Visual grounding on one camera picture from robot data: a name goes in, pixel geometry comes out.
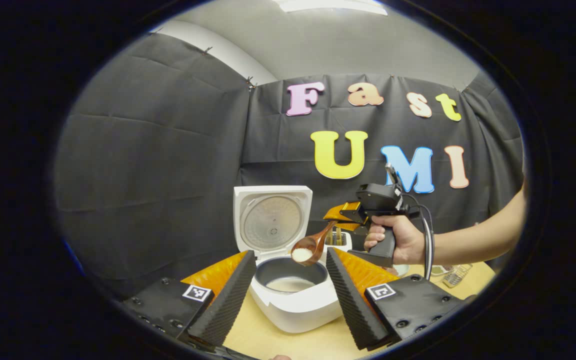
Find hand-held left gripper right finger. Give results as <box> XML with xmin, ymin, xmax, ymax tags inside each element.
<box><xmin>326</xmin><ymin>247</ymin><xmax>469</xmax><ymax>351</ymax></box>

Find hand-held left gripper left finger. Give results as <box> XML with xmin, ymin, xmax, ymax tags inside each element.
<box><xmin>123</xmin><ymin>250</ymin><xmax>257</xmax><ymax>349</ymax></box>

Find white chopstick holder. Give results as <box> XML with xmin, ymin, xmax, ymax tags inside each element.
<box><xmin>320</xmin><ymin>226</ymin><xmax>353</xmax><ymax>266</ymax></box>

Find brown wooden spoon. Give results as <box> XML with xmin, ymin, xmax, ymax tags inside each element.
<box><xmin>290</xmin><ymin>220</ymin><xmax>339</xmax><ymax>267</ymax></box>

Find white rice cooker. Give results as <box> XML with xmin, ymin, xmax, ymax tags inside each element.
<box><xmin>233</xmin><ymin>185</ymin><xmax>344</xmax><ymax>334</ymax></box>

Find clear water bottle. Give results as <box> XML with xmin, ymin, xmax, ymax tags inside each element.
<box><xmin>443</xmin><ymin>263</ymin><xmax>473</xmax><ymax>289</ymax></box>

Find black backdrop cloth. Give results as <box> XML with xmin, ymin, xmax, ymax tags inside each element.
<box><xmin>53</xmin><ymin>32</ymin><xmax>526</xmax><ymax>301</ymax></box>

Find long ceiling light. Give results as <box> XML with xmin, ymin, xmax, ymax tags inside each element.
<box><xmin>273</xmin><ymin>0</ymin><xmax>389</xmax><ymax>16</ymax></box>

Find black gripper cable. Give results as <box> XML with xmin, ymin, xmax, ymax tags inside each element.
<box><xmin>402</xmin><ymin>192</ymin><xmax>437</xmax><ymax>281</ymax></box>

